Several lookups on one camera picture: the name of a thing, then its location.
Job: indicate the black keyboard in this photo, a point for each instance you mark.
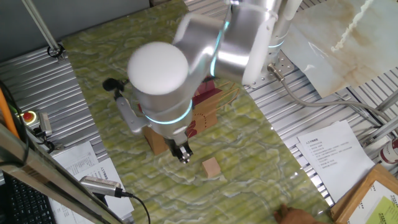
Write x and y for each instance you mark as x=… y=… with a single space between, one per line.
x=25 y=205

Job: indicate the steel frame beam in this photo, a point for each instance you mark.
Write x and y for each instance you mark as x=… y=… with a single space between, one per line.
x=46 y=174

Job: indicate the yellow green note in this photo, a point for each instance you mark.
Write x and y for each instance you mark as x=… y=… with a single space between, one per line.
x=385 y=213

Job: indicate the red emergency stop button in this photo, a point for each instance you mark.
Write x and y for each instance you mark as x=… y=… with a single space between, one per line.
x=28 y=116

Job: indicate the small grey box device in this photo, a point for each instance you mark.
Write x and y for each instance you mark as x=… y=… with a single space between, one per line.
x=45 y=124

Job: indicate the white printed paper sheet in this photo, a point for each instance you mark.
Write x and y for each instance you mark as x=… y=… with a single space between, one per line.
x=335 y=161
x=77 y=158
x=373 y=196
x=299 y=149
x=121 y=205

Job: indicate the small wooden cube block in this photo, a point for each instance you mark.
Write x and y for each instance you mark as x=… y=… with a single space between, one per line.
x=211 y=168

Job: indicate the white marble pattern sheet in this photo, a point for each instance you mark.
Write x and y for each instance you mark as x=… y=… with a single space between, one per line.
x=342 y=62

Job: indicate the Costa brown red paper bag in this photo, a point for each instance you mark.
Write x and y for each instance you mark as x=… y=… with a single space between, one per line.
x=205 y=115

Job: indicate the orange tube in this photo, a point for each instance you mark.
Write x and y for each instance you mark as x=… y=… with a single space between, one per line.
x=6 y=115

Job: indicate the green marble pattern mat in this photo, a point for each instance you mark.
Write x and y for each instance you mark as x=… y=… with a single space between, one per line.
x=186 y=193

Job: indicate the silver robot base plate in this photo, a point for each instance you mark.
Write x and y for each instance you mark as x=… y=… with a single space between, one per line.
x=280 y=77

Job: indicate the aluminium profile bar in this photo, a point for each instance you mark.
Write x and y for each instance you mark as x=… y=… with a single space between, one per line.
x=382 y=132
x=388 y=101

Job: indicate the aluminium camera pole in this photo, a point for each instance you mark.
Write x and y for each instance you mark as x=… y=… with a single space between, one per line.
x=40 y=25

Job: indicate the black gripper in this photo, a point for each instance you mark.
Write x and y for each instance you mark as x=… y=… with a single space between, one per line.
x=177 y=146

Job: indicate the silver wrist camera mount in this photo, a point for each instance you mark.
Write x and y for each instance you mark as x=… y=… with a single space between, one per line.
x=127 y=115

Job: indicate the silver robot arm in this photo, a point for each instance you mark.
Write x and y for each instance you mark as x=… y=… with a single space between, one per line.
x=158 y=68

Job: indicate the red white can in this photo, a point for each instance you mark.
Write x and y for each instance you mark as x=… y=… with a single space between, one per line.
x=390 y=152

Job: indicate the wooden frame tray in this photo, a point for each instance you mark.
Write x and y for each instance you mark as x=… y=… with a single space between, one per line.
x=351 y=202

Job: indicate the person's bare hand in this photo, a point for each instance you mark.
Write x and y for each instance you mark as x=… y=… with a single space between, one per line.
x=292 y=216

